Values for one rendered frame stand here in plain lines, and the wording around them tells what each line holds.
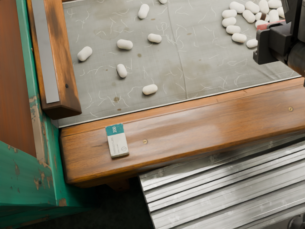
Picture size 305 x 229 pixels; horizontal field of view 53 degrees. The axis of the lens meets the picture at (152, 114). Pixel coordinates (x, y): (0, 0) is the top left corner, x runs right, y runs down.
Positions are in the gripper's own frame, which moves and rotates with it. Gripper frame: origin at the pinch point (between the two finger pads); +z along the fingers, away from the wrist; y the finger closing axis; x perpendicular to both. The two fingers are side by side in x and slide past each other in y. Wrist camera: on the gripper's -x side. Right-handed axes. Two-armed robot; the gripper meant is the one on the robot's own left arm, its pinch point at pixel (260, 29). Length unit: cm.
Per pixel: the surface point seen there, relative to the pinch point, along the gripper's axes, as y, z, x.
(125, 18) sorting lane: 26.0, 14.9, -2.8
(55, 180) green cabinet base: 45.0, -17.3, 12.6
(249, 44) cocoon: 0.1, 3.9, 4.6
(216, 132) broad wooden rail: 13.7, -10.6, 15.7
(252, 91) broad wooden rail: 3.2, -4.5, 11.8
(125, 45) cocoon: 27.8, 7.8, 0.9
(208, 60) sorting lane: 10.1, 3.8, 6.6
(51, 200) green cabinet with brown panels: 45, -23, 12
